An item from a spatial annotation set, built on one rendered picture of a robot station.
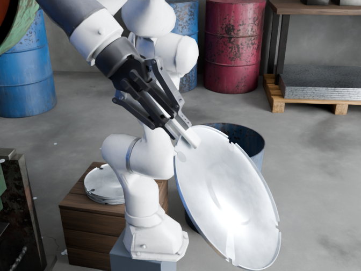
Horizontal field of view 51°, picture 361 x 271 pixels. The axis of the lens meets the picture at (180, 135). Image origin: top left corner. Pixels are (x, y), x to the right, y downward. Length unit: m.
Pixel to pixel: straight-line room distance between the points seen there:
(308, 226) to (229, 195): 1.53
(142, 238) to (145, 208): 0.11
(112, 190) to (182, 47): 0.85
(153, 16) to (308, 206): 1.68
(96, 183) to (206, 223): 1.19
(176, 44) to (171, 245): 0.63
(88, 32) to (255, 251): 0.48
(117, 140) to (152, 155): 0.13
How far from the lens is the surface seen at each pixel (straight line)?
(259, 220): 0.77
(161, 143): 1.10
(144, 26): 0.96
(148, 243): 1.27
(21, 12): 1.48
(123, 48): 0.67
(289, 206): 2.33
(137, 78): 0.68
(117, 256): 1.32
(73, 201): 1.76
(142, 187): 1.19
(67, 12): 0.69
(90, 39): 0.67
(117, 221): 1.68
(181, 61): 1.08
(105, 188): 1.74
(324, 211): 2.35
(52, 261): 1.97
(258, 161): 1.86
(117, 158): 1.14
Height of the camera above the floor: 1.36
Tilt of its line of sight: 27 degrees down
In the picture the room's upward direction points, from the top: straight up
